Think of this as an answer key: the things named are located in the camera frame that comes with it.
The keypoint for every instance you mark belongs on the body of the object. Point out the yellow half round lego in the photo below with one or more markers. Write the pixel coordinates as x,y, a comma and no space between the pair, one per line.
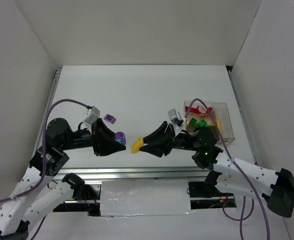
135,147

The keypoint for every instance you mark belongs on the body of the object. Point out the red flower lego piece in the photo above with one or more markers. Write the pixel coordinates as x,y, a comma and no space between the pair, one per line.
201,110

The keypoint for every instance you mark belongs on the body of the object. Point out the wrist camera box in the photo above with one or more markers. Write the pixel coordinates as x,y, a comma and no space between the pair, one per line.
176,120
91,116

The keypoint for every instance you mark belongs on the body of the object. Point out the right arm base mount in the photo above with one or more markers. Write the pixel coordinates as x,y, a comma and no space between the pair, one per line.
205,195

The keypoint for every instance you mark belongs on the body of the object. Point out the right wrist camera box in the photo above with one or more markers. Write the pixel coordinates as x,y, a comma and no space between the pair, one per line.
176,120

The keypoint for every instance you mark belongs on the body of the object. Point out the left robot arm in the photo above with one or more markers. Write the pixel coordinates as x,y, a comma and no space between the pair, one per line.
23,210

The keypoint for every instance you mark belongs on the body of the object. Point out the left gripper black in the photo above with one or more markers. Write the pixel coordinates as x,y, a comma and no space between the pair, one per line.
96,137

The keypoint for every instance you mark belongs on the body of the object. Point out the red curved lego brick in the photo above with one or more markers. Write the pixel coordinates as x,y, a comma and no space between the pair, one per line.
188,109

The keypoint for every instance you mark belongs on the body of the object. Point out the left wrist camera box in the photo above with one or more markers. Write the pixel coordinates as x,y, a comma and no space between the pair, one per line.
91,116

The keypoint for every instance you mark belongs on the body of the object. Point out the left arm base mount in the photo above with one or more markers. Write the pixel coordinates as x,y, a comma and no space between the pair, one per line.
88,203

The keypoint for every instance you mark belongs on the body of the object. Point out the white taped panel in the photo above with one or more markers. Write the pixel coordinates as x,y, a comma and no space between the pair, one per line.
144,198

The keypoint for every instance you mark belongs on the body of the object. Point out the tall smoky plastic container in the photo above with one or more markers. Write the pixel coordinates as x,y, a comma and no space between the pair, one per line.
221,112

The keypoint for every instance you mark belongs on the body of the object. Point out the aluminium front rail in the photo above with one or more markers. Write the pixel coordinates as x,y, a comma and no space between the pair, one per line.
97,174

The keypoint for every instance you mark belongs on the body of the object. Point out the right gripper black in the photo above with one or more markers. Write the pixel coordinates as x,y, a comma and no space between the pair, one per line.
171,139

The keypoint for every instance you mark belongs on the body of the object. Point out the purple sloped lego brick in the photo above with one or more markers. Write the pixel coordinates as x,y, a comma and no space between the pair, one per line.
109,118

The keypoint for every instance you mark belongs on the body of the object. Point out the amber plastic container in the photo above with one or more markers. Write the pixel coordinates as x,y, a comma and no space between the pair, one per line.
192,129

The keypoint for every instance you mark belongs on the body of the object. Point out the purple round flower lego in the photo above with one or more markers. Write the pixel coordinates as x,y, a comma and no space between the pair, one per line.
120,137

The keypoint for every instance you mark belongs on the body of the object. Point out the green square lego brick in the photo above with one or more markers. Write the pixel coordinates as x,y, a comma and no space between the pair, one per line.
201,124
193,122

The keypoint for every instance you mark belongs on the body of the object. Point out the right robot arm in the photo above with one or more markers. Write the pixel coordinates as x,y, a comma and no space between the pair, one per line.
227,174

